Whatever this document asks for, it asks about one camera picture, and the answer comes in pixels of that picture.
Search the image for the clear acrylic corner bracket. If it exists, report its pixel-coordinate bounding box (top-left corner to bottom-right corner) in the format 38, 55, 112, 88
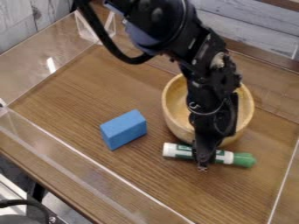
75, 10, 118, 46

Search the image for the brown wooden bowl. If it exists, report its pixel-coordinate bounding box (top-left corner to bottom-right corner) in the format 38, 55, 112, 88
162, 73, 255, 147

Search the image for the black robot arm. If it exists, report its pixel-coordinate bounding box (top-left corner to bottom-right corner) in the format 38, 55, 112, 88
104, 0, 242, 171

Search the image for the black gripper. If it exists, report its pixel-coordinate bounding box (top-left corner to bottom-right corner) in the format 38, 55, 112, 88
178, 29, 240, 172

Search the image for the clear acrylic tray wall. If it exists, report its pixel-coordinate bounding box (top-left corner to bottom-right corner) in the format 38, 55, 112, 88
0, 99, 194, 224

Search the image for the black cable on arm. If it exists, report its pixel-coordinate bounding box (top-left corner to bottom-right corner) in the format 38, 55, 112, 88
71, 0, 156, 66

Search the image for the blue foam block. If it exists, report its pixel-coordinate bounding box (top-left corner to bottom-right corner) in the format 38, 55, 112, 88
99, 109, 147, 151

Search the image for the green Expo marker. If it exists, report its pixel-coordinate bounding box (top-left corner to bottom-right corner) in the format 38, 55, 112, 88
163, 143, 256, 168

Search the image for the black cable lower left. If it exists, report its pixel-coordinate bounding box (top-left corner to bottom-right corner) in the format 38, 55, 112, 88
0, 199, 52, 224

